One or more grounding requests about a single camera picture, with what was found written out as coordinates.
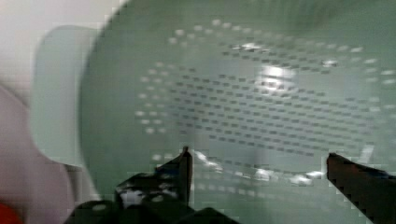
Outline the red ketchup bottle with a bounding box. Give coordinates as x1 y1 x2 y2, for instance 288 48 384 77
0 204 23 224

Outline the grey round plate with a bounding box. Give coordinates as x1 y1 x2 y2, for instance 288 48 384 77
0 89 75 224

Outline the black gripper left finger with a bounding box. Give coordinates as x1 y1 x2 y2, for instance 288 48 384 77
155 146 192 204

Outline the mint green plastic strainer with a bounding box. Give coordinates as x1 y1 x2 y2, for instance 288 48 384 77
31 0 395 224

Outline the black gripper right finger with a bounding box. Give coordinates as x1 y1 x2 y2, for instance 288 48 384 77
326 153 396 224

